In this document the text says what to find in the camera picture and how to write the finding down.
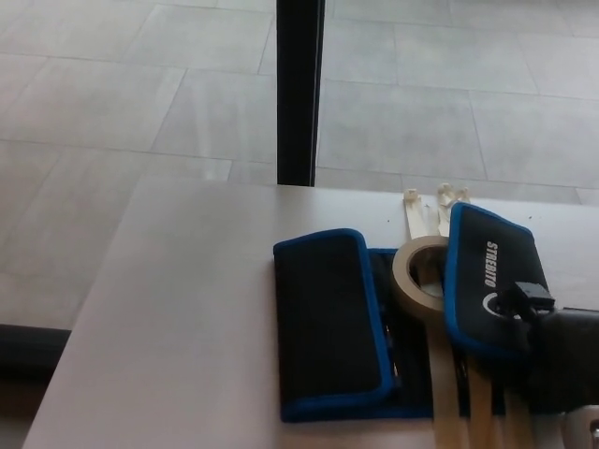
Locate beige masking tape roll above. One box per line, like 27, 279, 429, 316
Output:
391, 236, 451, 325

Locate black toolkit case blue trim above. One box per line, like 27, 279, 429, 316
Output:
272, 201, 557, 425

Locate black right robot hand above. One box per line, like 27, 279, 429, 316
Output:
487, 280, 599, 417

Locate black vertical frame post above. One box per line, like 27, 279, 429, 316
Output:
275, 0, 327, 188

